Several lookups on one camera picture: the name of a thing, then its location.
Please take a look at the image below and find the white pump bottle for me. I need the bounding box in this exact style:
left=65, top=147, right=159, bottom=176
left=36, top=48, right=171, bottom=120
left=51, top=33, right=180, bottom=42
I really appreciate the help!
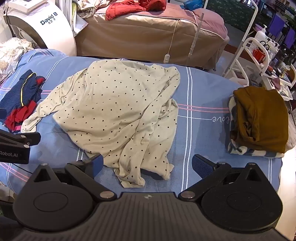
left=254, top=24, right=270, bottom=44

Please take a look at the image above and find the pile of light cloths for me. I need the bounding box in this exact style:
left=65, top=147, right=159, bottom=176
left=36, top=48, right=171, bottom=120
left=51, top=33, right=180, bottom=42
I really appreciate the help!
left=76, top=0, right=111, bottom=18

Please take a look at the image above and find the purple cloth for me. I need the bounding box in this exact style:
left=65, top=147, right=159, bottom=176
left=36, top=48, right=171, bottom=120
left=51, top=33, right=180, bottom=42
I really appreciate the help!
left=269, top=14, right=286, bottom=38

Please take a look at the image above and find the red padded jacket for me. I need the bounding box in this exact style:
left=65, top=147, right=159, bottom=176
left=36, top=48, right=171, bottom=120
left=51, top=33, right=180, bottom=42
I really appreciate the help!
left=105, top=0, right=167, bottom=21

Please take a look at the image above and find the clear plastic tube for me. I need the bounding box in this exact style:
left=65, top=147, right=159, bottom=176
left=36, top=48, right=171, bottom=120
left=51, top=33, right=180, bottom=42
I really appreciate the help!
left=188, top=13, right=205, bottom=57

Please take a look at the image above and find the brown folded garment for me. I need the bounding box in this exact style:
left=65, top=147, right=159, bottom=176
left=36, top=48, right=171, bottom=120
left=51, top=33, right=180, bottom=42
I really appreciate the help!
left=230, top=86, right=289, bottom=153

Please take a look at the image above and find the white corded remote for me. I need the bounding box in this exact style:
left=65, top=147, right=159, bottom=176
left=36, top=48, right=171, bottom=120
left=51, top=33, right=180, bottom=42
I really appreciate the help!
left=163, top=20, right=181, bottom=63

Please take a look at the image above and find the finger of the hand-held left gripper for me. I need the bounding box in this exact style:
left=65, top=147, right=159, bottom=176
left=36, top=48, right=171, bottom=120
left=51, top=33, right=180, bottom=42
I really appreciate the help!
left=0, top=132, right=41, bottom=147

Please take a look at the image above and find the white trolley cart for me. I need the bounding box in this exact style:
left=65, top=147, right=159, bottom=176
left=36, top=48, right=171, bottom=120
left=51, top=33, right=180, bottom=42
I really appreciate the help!
left=222, top=37, right=296, bottom=101

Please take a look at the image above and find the cream polka-dot shirt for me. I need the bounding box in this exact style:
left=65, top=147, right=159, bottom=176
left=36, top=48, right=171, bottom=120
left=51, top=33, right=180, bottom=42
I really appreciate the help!
left=20, top=59, right=181, bottom=188

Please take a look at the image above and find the blue bag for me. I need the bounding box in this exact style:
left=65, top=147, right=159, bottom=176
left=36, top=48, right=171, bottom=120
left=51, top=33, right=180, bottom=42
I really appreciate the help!
left=184, top=0, right=204, bottom=11

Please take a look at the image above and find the navy striped garment yellow trim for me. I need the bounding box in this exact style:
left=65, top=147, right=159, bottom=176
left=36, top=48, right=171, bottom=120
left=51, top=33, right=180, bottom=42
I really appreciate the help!
left=0, top=70, right=47, bottom=123

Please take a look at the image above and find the red cup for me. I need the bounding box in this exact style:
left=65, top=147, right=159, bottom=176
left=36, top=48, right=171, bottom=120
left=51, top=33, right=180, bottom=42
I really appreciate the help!
left=252, top=48, right=266, bottom=62

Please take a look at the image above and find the massage bed with brown cover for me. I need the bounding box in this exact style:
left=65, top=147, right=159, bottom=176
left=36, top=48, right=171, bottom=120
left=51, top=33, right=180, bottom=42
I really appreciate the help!
left=76, top=2, right=230, bottom=70

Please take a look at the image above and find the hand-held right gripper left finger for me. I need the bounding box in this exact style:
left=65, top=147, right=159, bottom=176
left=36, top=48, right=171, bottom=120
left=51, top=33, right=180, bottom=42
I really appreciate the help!
left=30, top=153, right=117, bottom=202

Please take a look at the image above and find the green patterned curtain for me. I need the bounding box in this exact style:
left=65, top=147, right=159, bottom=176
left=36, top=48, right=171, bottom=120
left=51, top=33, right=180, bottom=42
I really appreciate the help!
left=206, top=0, right=266, bottom=31

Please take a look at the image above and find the white metal stand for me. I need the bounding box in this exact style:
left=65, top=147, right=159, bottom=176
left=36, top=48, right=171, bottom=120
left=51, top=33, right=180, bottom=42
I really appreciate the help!
left=222, top=0, right=259, bottom=77

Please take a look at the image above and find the red garment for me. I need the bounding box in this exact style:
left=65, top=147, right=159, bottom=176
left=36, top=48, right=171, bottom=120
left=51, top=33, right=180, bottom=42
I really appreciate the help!
left=5, top=101, right=38, bottom=134

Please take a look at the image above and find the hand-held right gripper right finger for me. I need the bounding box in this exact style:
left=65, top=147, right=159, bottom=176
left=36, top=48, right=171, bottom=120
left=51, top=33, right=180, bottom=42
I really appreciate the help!
left=179, top=154, right=269, bottom=200

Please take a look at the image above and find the white curved machine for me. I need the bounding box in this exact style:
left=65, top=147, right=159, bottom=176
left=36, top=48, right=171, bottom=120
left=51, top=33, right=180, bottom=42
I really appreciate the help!
left=3, top=0, right=77, bottom=56

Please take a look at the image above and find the floral white quilt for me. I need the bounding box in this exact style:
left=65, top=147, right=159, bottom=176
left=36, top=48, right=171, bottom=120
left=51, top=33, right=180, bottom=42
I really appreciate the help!
left=0, top=37, right=36, bottom=82

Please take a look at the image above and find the blue white striped folded cloth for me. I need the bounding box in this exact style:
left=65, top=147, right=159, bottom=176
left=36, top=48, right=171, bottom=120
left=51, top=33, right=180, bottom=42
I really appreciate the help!
left=228, top=96, right=285, bottom=159

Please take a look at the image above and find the blue striped bed sheet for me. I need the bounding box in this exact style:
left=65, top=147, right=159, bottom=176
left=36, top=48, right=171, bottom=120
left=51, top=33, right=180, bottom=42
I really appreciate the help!
left=0, top=49, right=284, bottom=197

